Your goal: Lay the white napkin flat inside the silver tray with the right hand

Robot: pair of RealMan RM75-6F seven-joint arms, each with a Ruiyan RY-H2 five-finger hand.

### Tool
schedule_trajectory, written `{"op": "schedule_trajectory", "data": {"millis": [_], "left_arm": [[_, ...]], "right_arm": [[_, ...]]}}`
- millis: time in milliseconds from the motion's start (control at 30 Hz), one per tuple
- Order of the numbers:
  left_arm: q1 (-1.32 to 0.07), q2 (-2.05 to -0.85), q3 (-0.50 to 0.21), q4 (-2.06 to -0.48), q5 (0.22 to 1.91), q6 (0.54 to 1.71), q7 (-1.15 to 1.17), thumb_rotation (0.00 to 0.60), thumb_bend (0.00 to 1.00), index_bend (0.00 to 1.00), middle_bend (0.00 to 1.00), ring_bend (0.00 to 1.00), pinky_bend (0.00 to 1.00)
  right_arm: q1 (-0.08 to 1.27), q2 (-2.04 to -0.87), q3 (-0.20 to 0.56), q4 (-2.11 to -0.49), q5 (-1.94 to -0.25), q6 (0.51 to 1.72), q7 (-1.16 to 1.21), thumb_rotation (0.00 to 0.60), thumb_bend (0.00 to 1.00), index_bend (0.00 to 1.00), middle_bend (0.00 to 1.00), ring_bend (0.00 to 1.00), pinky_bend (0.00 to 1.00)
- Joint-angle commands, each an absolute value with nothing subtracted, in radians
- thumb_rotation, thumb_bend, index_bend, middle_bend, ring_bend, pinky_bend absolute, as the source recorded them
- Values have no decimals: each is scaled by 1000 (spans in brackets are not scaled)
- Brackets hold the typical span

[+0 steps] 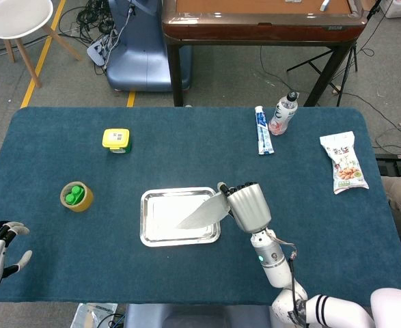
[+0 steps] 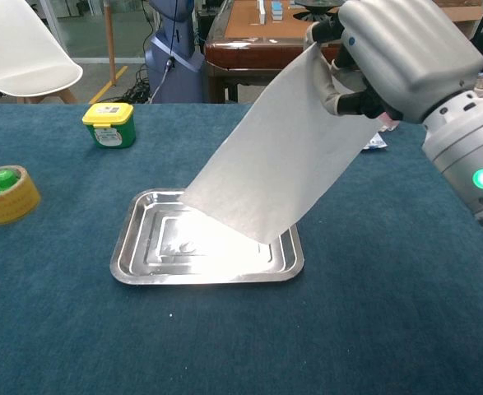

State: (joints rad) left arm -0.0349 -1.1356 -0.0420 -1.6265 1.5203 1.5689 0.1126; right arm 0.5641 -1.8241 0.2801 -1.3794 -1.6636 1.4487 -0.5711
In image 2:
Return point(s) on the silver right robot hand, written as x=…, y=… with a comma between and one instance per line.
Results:
x=410, y=61

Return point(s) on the white paper sheet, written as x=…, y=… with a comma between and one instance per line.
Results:
x=274, y=164

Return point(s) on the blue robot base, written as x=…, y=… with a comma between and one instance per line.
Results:
x=179, y=78

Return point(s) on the stainless steel tray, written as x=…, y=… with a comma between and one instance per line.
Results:
x=150, y=255

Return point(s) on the dark teal carpeted table surface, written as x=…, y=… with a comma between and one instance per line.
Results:
x=224, y=349

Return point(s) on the cardboard box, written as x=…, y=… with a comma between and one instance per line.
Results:
x=471, y=12

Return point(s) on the blue white toothpaste tube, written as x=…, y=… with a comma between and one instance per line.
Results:
x=376, y=143

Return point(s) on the black mahjong table dial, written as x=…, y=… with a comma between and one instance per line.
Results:
x=313, y=12

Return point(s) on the blue mahjong tile stack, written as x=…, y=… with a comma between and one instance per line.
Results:
x=277, y=10

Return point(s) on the white upright mahjong tile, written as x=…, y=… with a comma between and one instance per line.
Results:
x=261, y=11

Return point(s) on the brown mahjong table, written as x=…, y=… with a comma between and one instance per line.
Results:
x=245, y=57

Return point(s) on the wooden pole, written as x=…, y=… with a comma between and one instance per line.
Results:
x=110, y=41

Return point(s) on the green jar yellow lid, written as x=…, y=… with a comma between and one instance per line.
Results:
x=109, y=131

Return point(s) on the white shell chair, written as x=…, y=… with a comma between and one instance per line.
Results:
x=19, y=53

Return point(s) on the yellow tape roll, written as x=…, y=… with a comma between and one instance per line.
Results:
x=15, y=205

